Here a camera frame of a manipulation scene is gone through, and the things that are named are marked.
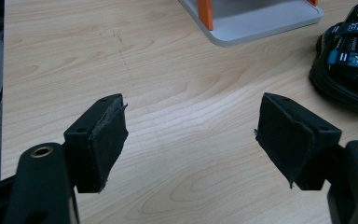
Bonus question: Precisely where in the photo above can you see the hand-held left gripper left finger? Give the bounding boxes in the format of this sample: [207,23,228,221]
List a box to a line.
[62,92,130,194]

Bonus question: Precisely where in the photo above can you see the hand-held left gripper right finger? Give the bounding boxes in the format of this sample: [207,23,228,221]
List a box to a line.
[254,91,343,191]

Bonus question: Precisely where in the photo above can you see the grey tray with orange posts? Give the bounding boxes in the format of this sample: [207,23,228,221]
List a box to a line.
[178,0,325,49]

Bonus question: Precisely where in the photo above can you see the black sandal with blue straps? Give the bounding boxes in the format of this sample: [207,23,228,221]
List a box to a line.
[309,0,358,114]

